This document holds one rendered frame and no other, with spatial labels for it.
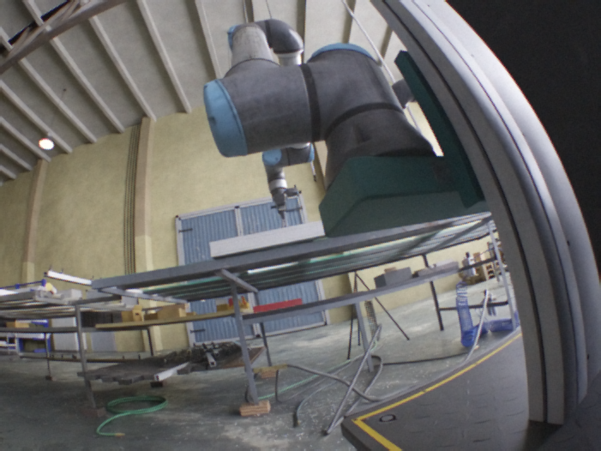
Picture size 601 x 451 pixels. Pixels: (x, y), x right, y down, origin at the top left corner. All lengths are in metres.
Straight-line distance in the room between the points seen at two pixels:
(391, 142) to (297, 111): 0.16
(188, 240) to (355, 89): 8.30
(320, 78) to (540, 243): 0.39
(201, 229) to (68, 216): 6.02
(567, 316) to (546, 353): 0.05
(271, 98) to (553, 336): 0.50
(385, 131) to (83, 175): 12.24
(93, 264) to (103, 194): 2.61
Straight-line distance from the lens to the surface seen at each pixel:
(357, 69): 0.49
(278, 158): 1.25
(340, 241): 1.30
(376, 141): 0.38
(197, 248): 8.42
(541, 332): 0.39
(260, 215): 8.27
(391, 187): 0.35
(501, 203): 0.37
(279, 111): 0.45
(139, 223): 9.18
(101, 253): 10.33
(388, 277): 2.17
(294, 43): 1.06
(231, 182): 8.95
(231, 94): 0.46
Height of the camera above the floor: 0.56
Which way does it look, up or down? 17 degrees up
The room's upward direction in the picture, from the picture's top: 12 degrees counter-clockwise
